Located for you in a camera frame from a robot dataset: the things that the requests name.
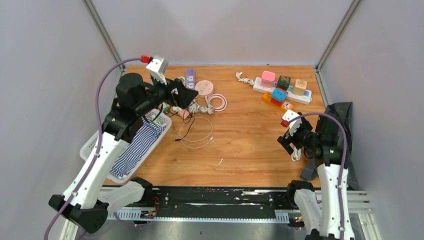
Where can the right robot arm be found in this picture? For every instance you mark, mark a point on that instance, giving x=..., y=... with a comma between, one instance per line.
x=328, y=219

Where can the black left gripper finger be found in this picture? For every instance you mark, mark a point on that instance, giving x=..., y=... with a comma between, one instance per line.
x=182, y=95
x=166, y=91

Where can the pink small adapter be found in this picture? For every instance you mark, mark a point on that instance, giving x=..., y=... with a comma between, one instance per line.
x=184, y=114

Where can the dark grey cloth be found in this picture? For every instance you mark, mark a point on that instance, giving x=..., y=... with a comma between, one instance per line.
x=332, y=143

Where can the striped blue white cloth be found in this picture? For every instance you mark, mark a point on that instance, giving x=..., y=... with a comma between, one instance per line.
x=144, y=139

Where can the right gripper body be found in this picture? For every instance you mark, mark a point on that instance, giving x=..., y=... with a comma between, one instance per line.
x=304, y=136

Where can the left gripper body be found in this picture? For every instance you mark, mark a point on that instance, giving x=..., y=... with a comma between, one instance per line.
x=153, y=99

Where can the green cube adapter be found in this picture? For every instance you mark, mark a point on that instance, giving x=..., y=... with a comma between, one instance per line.
x=165, y=108

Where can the pink cube socket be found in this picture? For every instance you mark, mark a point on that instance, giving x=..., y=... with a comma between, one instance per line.
x=267, y=79

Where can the blue cube socket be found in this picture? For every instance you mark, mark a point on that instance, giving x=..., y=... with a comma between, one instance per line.
x=279, y=95

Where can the white long power strip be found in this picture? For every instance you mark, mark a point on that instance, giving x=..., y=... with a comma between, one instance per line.
x=306, y=98

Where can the pink round socket hub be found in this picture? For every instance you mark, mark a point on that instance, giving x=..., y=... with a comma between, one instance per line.
x=205, y=88

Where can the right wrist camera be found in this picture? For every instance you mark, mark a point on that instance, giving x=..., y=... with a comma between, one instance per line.
x=291, y=120

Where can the beige cube socket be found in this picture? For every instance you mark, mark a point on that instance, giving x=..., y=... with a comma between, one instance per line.
x=299, y=87

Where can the purple power strip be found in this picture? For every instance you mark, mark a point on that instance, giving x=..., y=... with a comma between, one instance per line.
x=190, y=80

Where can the orange power strip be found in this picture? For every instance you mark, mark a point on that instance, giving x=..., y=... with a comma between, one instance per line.
x=283, y=106

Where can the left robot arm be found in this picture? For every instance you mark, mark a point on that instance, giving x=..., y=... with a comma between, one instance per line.
x=82, y=202

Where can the white plastic basket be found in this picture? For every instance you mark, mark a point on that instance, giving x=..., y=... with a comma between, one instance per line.
x=158, y=118

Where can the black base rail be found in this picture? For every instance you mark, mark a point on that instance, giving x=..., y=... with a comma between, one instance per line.
x=217, y=202

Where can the dark green cube socket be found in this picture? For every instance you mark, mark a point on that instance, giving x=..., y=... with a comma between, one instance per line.
x=283, y=82

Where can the red cube socket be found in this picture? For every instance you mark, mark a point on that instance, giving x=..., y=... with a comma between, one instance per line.
x=279, y=104

